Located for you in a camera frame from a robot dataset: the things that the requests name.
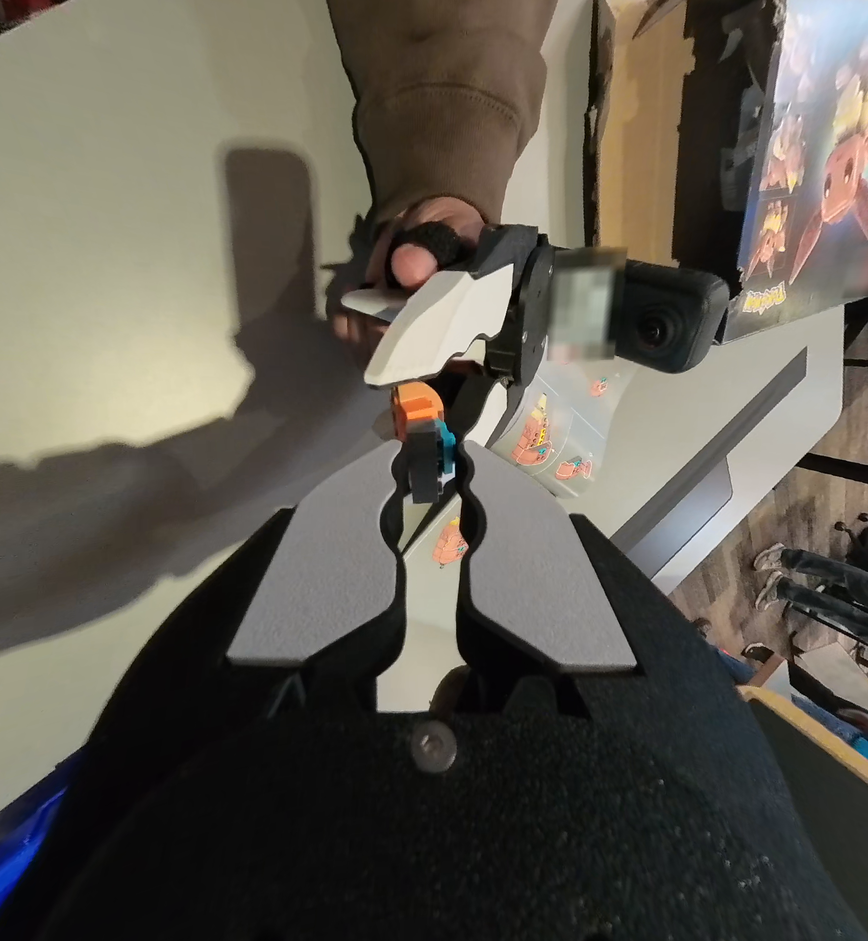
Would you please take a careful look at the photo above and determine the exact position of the blue plastic bin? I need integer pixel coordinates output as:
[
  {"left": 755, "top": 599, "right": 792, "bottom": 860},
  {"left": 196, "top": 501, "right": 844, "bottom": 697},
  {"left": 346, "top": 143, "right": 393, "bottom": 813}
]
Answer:
[{"left": 0, "top": 765, "right": 76, "bottom": 877}]

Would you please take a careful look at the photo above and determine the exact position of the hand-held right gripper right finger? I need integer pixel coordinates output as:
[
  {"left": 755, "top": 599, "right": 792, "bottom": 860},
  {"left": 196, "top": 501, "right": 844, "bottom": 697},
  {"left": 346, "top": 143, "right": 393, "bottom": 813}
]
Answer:
[{"left": 457, "top": 440, "right": 641, "bottom": 692}]

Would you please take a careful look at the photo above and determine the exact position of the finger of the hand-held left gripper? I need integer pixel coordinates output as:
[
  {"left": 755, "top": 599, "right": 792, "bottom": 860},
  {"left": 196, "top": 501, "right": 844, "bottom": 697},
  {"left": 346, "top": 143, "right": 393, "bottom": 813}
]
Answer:
[
  {"left": 437, "top": 364, "right": 530, "bottom": 451},
  {"left": 364, "top": 262, "right": 517, "bottom": 389}
]

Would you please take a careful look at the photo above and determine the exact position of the person's left forearm brown sleeve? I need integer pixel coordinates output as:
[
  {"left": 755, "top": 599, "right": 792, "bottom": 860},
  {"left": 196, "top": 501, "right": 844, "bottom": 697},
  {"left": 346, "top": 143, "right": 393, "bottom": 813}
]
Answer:
[{"left": 327, "top": 0, "right": 561, "bottom": 225}]

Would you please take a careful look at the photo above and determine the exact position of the orange black teal brick assembly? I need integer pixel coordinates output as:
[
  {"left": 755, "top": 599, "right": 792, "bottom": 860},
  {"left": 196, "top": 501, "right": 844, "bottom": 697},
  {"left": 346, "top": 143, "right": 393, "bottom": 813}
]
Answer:
[{"left": 386, "top": 380, "right": 457, "bottom": 506}]

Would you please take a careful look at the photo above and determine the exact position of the person's left hand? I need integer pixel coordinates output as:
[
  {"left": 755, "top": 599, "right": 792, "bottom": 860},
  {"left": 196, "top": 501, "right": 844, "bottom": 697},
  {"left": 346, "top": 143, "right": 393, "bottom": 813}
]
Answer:
[{"left": 331, "top": 197, "right": 486, "bottom": 354}]

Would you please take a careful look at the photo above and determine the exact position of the toy brick instruction booklet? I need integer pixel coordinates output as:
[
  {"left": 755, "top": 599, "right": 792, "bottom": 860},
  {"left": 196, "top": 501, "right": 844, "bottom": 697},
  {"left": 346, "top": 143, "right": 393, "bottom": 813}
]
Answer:
[{"left": 404, "top": 360, "right": 629, "bottom": 569}]

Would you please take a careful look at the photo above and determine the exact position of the grey desk panel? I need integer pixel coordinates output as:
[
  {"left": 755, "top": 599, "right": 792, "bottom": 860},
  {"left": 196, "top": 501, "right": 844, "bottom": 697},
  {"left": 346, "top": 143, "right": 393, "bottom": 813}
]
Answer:
[{"left": 616, "top": 349, "right": 810, "bottom": 583}]

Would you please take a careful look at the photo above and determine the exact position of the printed toy set box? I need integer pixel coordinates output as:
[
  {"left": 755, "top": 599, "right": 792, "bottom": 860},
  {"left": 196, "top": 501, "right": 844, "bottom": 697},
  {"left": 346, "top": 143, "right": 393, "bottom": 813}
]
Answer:
[{"left": 720, "top": 0, "right": 868, "bottom": 345}]

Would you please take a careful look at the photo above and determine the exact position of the brown cardboard box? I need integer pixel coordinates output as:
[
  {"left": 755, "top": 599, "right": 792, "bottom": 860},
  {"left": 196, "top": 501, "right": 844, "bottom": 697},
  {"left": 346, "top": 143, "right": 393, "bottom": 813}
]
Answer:
[{"left": 584, "top": 0, "right": 780, "bottom": 267}]

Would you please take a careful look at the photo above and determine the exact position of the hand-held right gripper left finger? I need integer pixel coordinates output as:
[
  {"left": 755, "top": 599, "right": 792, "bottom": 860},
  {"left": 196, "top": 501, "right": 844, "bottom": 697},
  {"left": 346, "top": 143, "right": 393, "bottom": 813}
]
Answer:
[{"left": 225, "top": 440, "right": 414, "bottom": 692}]

